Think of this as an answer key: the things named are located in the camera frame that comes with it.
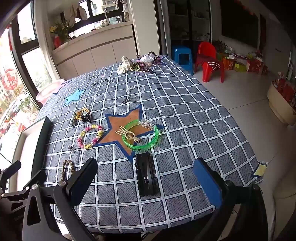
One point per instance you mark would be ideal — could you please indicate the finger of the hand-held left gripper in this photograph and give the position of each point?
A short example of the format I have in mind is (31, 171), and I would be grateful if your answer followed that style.
(13, 204)
(11, 172)

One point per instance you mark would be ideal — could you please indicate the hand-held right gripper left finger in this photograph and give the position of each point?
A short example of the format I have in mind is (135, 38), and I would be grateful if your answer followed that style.
(81, 179)

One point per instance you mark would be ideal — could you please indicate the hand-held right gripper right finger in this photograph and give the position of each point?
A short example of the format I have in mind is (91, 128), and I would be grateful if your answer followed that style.
(208, 183)

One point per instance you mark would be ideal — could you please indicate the dark green box white lining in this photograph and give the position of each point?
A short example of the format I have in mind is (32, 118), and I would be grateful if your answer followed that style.
(25, 148)

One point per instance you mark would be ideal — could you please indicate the large black hair clip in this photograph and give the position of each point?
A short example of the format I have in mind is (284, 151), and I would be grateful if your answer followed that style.
(143, 176)

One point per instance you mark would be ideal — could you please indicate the beige rabbit hair clip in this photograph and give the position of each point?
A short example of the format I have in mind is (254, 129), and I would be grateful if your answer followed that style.
(131, 135)

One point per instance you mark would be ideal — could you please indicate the blue checked tablecloth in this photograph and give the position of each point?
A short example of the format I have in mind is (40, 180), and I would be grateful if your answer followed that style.
(185, 115)

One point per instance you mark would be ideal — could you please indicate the translucent pink basin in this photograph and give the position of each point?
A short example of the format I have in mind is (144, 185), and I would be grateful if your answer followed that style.
(47, 93)

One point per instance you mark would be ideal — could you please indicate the red round window decal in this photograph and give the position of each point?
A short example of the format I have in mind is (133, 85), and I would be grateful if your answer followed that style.
(10, 77)

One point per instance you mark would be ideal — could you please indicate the cream round tub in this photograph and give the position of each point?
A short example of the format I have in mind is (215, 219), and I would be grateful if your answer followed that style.
(277, 104)

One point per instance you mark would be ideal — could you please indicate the cream scrunchie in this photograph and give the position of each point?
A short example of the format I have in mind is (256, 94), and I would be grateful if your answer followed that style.
(123, 66)

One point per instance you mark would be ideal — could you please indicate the row of gift boxes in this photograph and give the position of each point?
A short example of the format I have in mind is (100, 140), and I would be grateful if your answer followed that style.
(253, 64)

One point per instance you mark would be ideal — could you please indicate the beige counter cabinet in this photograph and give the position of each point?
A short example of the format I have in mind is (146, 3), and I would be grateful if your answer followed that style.
(104, 51)

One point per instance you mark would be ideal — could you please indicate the red plastic chair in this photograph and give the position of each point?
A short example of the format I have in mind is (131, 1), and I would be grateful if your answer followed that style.
(207, 49)

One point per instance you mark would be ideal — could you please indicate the pile of hair accessories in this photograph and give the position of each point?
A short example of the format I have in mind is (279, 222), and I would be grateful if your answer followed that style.
(145, 60)

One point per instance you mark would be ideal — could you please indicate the blue plastic stool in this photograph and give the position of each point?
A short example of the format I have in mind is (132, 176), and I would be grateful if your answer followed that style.
(182, 49)

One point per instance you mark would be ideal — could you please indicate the yellow flower bouquet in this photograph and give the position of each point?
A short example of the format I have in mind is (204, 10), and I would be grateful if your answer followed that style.
(61, 29)

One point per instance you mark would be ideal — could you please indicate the glass display cabinet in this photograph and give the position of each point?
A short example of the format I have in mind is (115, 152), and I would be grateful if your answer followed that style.
(189, 20)

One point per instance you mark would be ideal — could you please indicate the black wall television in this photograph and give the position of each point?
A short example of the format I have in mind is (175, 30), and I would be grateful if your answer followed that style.
(238, 23)

